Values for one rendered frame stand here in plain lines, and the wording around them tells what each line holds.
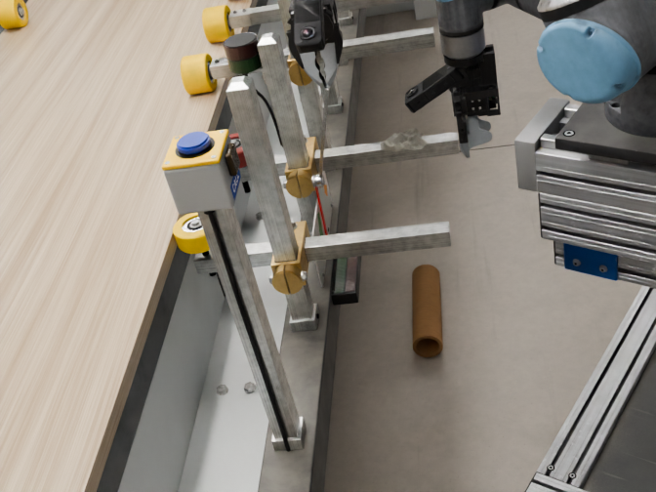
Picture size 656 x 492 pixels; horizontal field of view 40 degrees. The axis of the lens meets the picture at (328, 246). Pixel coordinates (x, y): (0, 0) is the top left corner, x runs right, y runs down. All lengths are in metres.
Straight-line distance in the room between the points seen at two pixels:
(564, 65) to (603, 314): 1.48
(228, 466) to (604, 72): 0.84
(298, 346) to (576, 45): 0.71
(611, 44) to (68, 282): 0.90
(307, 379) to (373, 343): 1.07
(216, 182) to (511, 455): 1.34
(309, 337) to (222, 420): 0.21
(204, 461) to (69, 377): 0.31
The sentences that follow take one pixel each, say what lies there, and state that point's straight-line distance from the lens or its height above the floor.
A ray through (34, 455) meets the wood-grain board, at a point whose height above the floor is 0.90.
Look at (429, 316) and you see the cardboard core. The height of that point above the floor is 0.08.
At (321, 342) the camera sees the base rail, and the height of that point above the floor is 0.70.
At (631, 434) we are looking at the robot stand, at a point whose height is 0.21.
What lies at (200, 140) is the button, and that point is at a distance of 1.06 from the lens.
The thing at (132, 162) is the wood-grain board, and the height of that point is 0.90.
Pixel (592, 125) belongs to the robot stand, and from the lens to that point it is 1.33.
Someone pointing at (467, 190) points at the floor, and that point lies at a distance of 3.05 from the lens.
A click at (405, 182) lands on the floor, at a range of 3.14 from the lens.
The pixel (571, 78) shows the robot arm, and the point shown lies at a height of 1.19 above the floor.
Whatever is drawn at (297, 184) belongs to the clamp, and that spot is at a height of 0.85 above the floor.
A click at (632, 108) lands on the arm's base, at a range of 1.29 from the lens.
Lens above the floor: 1.73
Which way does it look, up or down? 36 degrees down
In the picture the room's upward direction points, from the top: 14 degrees counter-clockwise
